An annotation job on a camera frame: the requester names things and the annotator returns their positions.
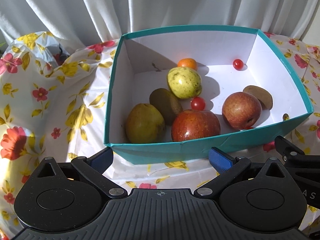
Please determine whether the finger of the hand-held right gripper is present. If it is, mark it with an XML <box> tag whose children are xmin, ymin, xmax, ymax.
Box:
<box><xmin>274</xmin><ymin>135</ymin><xmax>305</xmax><ymax>164</ymax></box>

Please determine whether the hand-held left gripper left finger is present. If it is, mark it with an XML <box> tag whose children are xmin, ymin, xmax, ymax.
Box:
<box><xmin>34</xmin><ymin>147</ymin><xmax>127</xmax><ymax>198</ymax></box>

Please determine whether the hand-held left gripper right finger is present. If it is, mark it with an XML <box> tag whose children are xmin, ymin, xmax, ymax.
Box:
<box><xmin>195</xmin><ymin>147</ymin><xmax>288</xmax><ymax>198</ymax></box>

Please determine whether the dark red apple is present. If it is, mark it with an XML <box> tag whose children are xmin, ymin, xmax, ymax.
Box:
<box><xmin>171</xmin><ymin>109</ymin><xmax>221</xmax><ymax>142</ymax></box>

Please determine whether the red-yellow apple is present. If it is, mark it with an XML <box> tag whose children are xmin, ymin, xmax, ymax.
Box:
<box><xmin>222</xmin><ymin>92</ymin><xmax>262</xmax><ymax>130</ymax></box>

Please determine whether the large yellow-green pear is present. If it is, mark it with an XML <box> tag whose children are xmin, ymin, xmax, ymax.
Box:
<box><xmin>125</xmin><ymin>103</ymin><xmax>165</xmax><ymax>144</ymax></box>

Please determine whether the brown kiwi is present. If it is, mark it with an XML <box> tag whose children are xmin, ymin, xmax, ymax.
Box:
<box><xmin>149</xmin><ymin>88</ymin><xmax>183</xmax><ymax>126</ymax></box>
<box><xmin>242</xmin><ymin>85</ymin><xmax>273</xmax><ymax>111</ymax></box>

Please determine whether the spotted green pear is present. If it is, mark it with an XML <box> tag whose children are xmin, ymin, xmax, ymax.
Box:
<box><xmin>167</xmin><ymin>67</ymin><xmax>202</xmax><ymax>99</ymax></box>

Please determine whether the small orange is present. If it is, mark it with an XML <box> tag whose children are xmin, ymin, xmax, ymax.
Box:
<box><xmin>177</xmin><ymin>58</ymin><xmax>198</xmax><ymax>71</ymax></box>

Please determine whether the teal cardboard box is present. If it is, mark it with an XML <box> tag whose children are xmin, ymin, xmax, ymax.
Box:
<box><xmin>104</xmin><ymin>25</ymin><xmax>314</xmax><ymax>165</ymax></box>

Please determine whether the floral plastic tablecloth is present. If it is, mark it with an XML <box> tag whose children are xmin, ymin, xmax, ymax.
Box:
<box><xmin>0</xmin><ymin>31</ymin><xmax>320</xmax><ymax>238</ymax></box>

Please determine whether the white curtain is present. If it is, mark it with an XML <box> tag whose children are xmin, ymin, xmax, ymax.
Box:
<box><xmin>0</xmin><ymin>0</ymin><xmax>320</xmax><ymax>49</ymax></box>

